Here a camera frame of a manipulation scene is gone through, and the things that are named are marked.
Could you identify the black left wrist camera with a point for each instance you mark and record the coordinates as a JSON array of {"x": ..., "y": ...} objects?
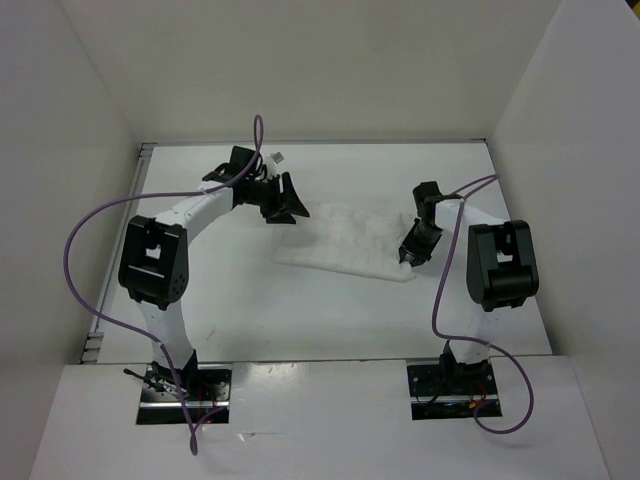
[{"x": 256, "y": 167}]

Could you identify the white pleated skirt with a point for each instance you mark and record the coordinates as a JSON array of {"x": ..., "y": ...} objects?
[{"x": 340, "y": 239}]

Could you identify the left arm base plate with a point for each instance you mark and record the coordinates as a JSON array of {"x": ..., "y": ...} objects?
[{"x": 209, "y": 400}]

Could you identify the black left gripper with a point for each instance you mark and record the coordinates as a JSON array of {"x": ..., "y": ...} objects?
[{"x": 289, "y": 204}]

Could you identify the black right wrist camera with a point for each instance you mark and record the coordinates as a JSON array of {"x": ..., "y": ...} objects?
[{"x": 426, "y": 195}]

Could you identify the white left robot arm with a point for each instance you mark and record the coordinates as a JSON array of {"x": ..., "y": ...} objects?
[{"x": 154, "y": 266}]

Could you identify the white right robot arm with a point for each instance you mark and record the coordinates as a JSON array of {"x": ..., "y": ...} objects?
[{"x": 501, "y": 272}]

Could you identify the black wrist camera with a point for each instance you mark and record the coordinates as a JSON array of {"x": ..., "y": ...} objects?
[
  {"x": 256, "y": 167},
  {"x": 426, "y": 195}
]

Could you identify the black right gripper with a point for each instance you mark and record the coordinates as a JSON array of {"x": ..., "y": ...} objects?
[{"x": 409, "y": 246}]

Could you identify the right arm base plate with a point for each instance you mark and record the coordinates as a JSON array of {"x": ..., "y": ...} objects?
[{"x": 444, "y": 389}]

